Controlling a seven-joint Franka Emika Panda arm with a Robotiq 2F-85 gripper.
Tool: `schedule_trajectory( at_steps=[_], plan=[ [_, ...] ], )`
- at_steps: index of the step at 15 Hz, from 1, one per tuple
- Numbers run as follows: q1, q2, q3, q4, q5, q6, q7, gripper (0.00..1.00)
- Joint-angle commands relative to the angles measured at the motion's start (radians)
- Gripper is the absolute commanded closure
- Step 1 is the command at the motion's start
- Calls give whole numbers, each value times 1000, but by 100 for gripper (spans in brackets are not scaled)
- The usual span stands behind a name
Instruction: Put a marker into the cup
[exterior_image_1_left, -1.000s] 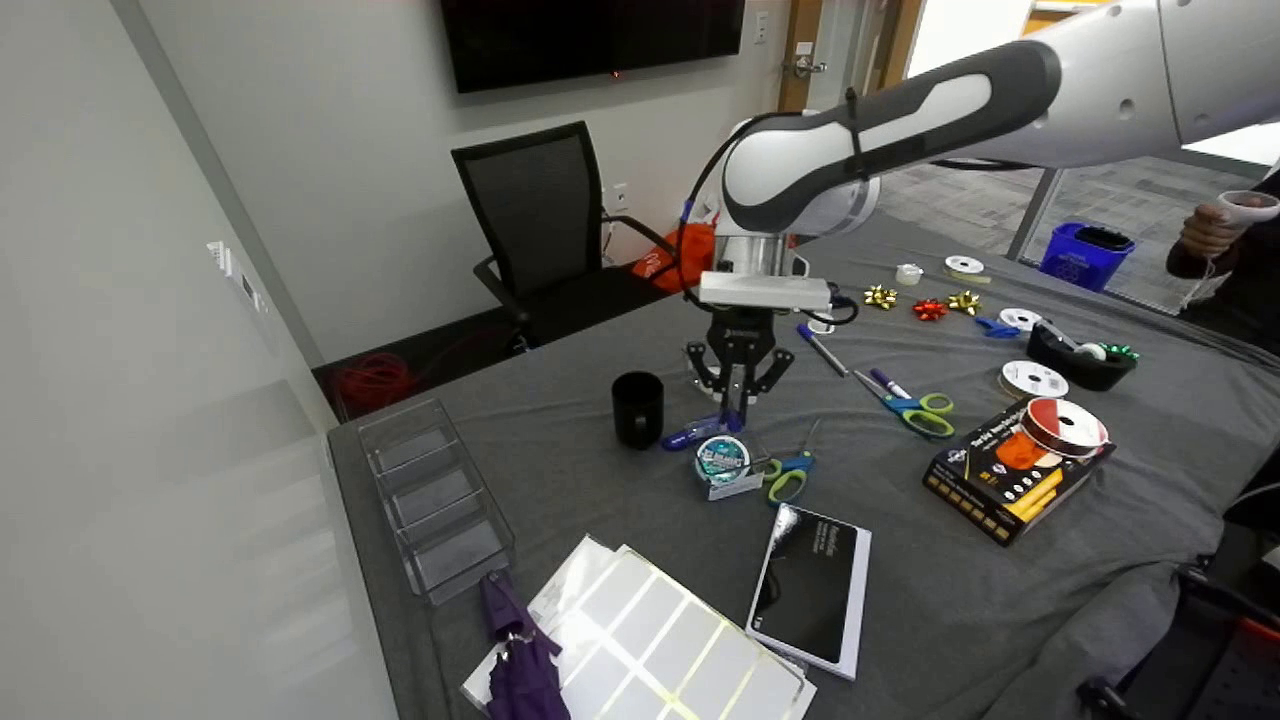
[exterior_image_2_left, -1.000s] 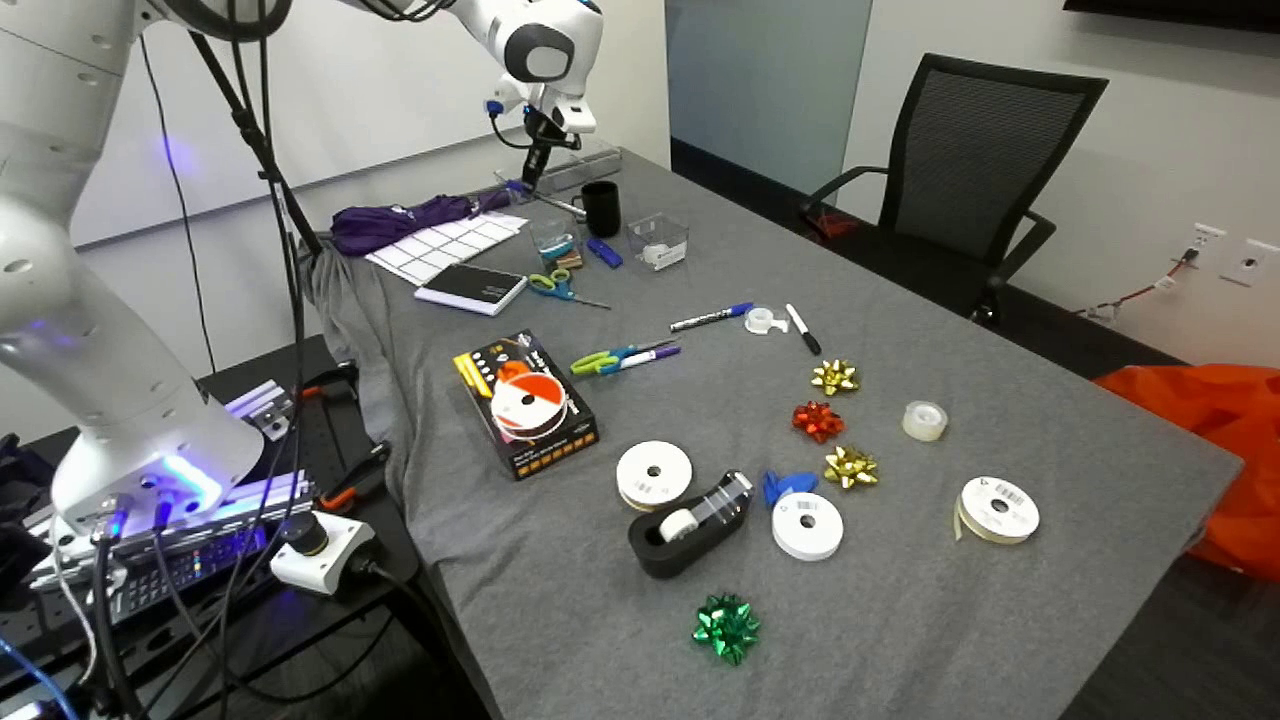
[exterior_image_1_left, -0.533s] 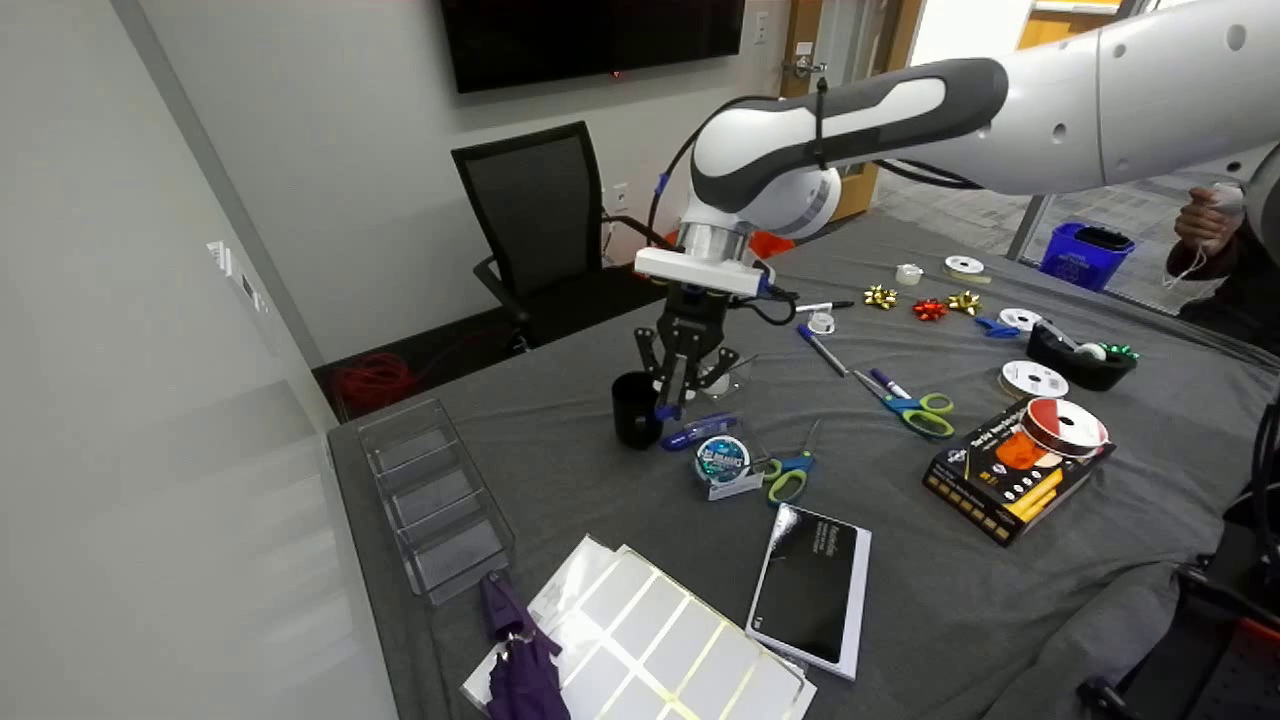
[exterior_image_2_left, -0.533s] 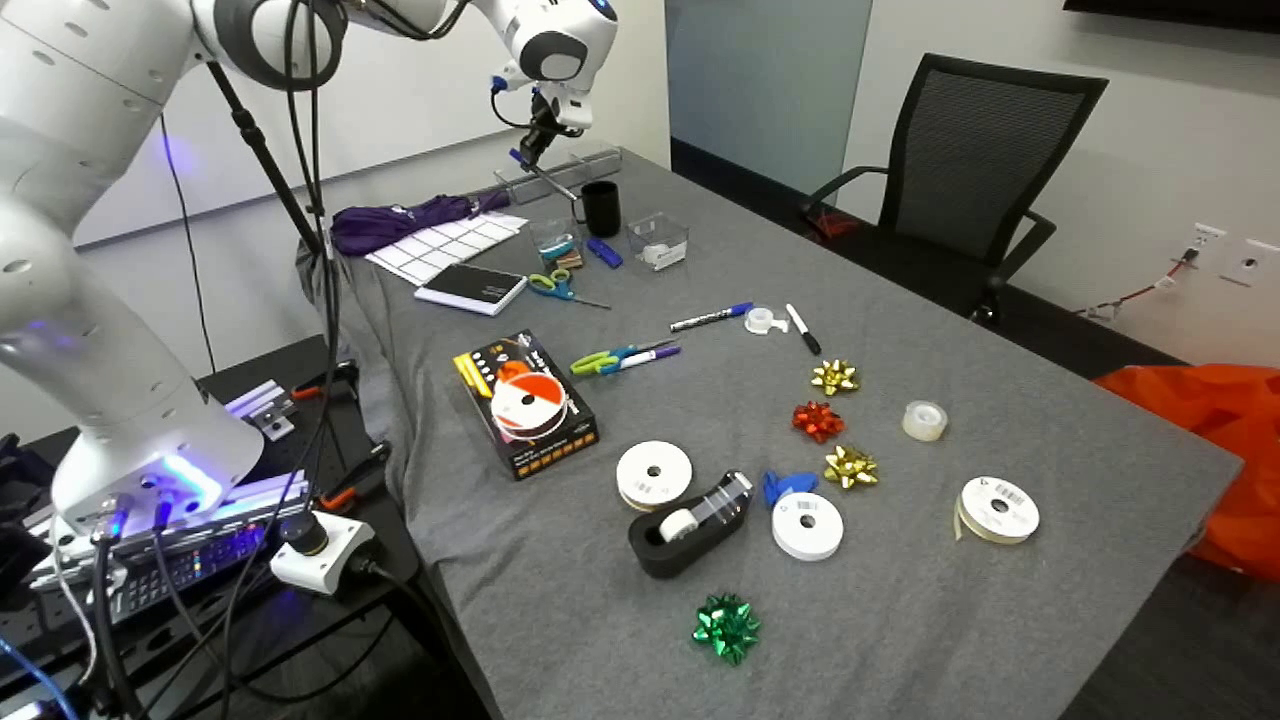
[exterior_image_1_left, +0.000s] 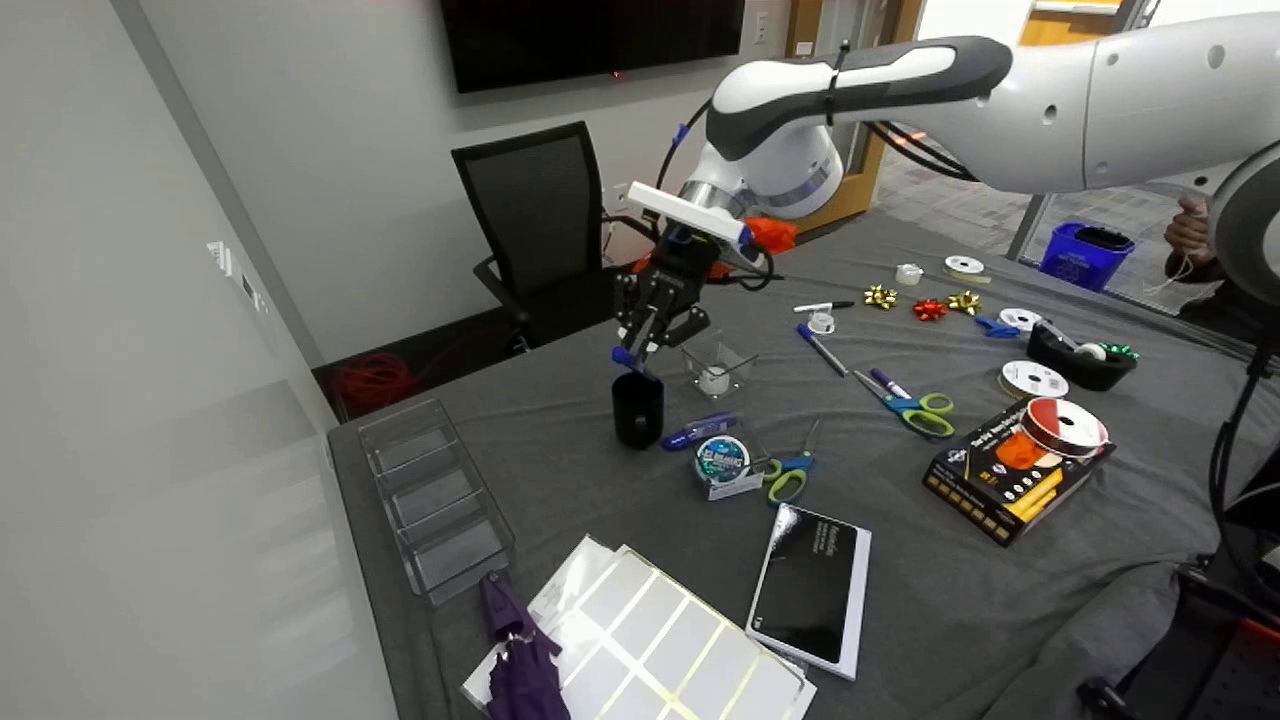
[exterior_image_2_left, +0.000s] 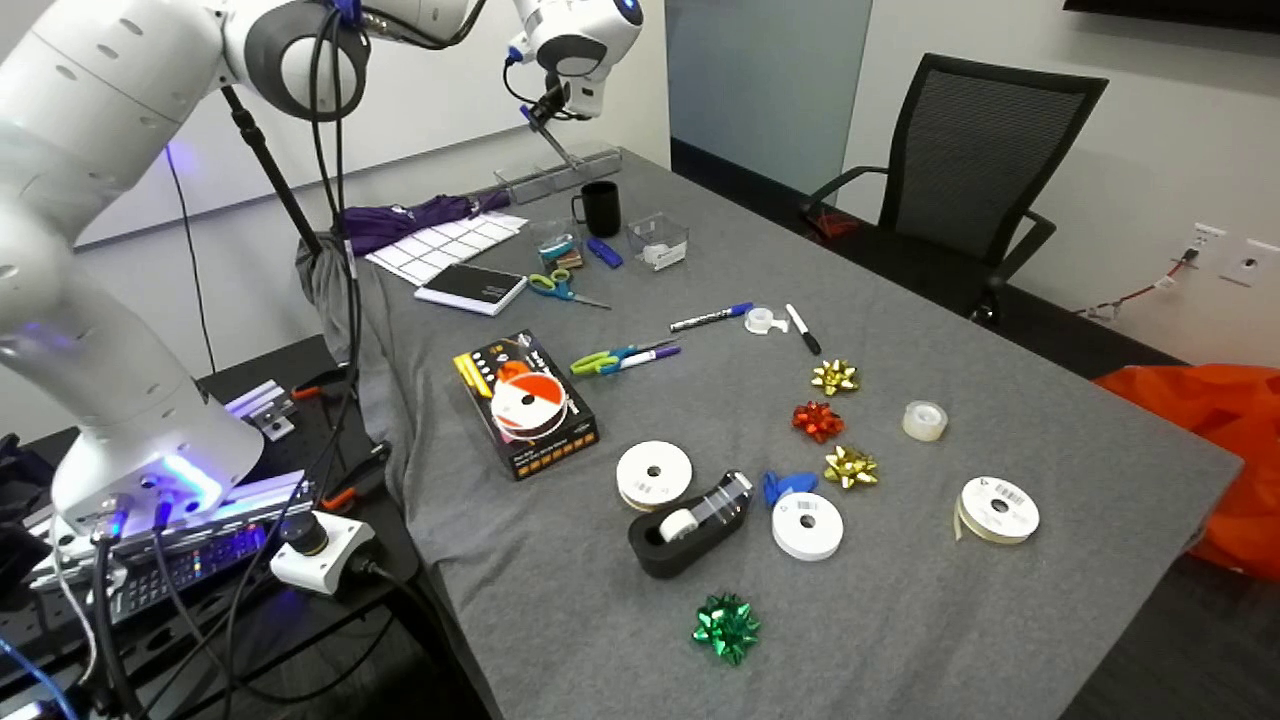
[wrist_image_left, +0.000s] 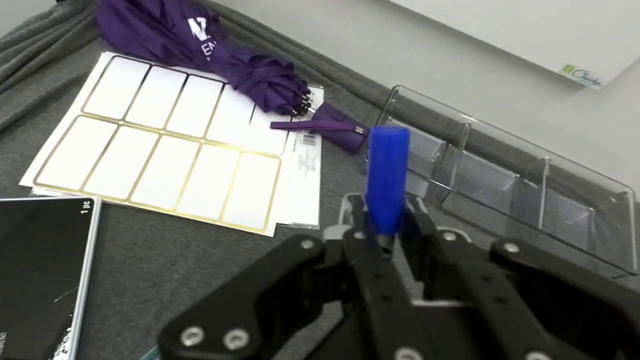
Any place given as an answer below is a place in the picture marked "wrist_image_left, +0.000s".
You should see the white label sheet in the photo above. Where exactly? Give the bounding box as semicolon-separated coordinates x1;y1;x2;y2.
18;49;327;239

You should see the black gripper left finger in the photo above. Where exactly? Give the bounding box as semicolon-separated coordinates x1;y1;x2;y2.
157;193;430;360

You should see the grey table cloth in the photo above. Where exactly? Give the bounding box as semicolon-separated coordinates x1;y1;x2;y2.
0;0;640;360

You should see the purple folded umbrella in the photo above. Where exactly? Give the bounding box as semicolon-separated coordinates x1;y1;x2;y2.
92;0;372;155

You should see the black booklet with white border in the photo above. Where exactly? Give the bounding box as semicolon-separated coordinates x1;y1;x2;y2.
0;193;104;360

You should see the white whiteboard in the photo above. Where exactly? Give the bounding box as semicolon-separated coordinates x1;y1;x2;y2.
389;0;640;90

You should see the clear acrylic organizer tray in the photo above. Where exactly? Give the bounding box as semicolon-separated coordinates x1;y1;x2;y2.
363;81;640;275

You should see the blue marker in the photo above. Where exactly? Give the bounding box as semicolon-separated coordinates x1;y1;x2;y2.
364;123;415;239

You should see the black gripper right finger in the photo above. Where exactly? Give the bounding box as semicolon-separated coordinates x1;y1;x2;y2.
401;197;640;360

